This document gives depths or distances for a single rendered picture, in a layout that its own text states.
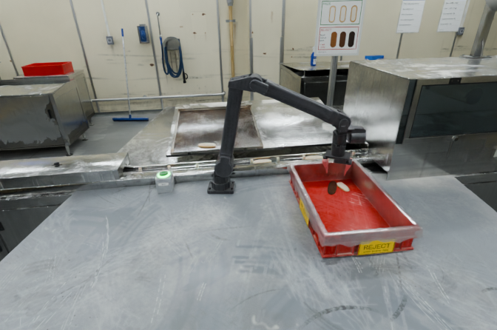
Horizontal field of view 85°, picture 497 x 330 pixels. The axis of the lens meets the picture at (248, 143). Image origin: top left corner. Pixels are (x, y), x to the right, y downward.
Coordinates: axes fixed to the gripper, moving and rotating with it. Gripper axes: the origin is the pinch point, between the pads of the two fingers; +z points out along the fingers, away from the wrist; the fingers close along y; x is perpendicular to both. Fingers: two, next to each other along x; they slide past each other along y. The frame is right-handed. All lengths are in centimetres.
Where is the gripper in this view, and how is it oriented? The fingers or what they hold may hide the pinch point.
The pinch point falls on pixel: (336, 172)
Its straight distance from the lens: 127.7
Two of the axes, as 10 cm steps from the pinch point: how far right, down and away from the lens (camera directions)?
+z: 0.4, 9.1, 4.2
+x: 3.9, -4.0, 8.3
